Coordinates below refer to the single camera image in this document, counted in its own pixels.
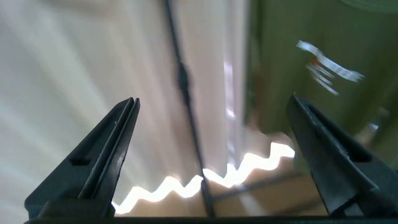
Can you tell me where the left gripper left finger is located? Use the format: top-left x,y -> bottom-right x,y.
24,97 -> 141,218

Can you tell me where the beige curtain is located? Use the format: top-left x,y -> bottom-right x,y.
0,0 -> 296,215

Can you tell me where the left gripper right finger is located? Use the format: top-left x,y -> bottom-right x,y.
285,93 -> 398,218

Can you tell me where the green printed sleeveless shirt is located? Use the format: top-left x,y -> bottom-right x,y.
245,0 -> 398,170

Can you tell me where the black clothes rack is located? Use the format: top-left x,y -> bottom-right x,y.
163,0 -> 327,218

